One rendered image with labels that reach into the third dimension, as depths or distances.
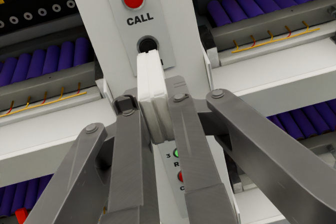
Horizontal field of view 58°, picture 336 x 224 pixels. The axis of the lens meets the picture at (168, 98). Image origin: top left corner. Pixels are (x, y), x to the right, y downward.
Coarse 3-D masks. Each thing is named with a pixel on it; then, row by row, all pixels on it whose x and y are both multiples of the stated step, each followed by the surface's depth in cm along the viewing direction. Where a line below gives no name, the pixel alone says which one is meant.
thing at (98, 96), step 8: (88, 96) 34; (96, 96) 34; (56, 104) 34; (64, 104) 34; (72, 104) 34; (24, 112) 35; (32, 112) 34; (40, 112) 34; (48, 112) 35; (0, 120) 35; (8, 120) 34; (16, 120) 35
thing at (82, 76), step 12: (60, 72) 36; (72, 72) 35; (84, 72) 35; (12, 84) 36; (24, 84) 36; (36, 84) 35; (48, 84) 35; (60, 84) 35; (72, 84) 36; (84, 84) 36; (0, 96) 35; (12, 96) 35; (24, 96) 36; (36, 96) 36; (48, 96) 36; (60, 96) 35; (72, 96) 35; (0, 108) 36; (24, 108) 35
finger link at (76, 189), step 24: (72, 144) 14; (96, 144) 13; (72, 168) 12; (96, 168) 15; (48, 192) 11; (72, 192) 11; (96, 192) 13; (48, 216) 10; (72, 216) 11; (96, 216) 13
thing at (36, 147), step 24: (48, 24) 42; (72, 24) 43; (96, 72) 34; (24, 120) 35; (48, 120) 34; (72, 120) 33; (96, 120) 32; (0, 144) 33; (24, 144) 32; (48, 144) 31; (0, 168) 32; (24, 168) 33; (48, 168) 33
